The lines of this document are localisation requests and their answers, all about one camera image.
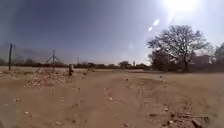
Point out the row of distant trees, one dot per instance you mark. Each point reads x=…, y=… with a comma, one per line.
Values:
x=100, y=65

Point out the thin distant pole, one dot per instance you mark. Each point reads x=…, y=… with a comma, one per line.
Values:
x=78, y=60

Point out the dark wooden pole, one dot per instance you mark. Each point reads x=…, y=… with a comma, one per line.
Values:
x=10, y=56

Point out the short dark stump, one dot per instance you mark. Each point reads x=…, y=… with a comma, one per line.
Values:
x=70, y=69

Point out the dark bushy tree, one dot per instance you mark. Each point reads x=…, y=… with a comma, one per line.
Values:
x=160, y=61

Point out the strip of pale stone rubble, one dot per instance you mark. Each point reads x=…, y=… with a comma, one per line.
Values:
x=40, y=79

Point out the braced metal post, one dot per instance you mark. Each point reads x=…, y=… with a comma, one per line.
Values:
x=53, y=60

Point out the large bare tree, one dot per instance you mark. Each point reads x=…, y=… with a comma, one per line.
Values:
x=184, y=46

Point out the brown dirt ground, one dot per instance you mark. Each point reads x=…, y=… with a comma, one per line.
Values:
x=100, y=103

